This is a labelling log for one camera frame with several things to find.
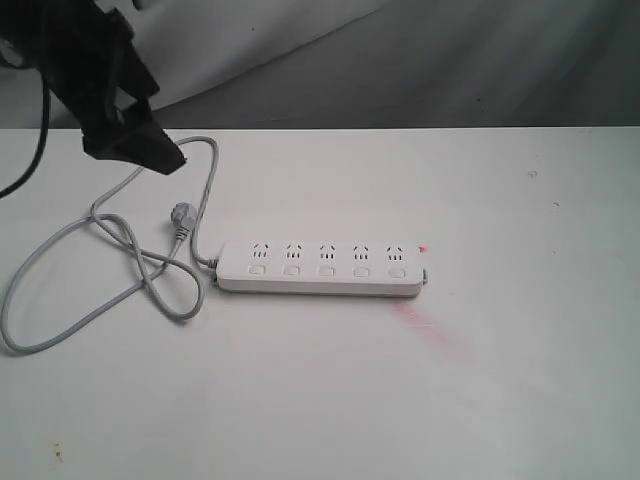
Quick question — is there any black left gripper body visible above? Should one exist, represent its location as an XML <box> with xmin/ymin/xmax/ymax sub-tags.
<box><xmin>19</xmin><ymin>1</ymin><xmax>160</xmax><ymax>130</ymax></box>

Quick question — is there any white five-outlet power strip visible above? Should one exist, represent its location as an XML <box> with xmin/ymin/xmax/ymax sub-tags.
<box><xmin>215</xmin><ymin>238</ymin><xmax>428</xmax><ymax>298</ymax></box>

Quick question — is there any grey power plug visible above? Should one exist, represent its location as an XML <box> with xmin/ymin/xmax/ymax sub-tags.
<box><xmin>170</xmin><ymin>202</ymin><xmax>198</xmax><ymax>240</ymax></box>

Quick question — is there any grey backdrop cloth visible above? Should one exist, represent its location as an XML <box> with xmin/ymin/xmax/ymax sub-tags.
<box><xmin>0</xmin><ymin>0</ymin><xmax>640</xmax><ymax>131</ymax></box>

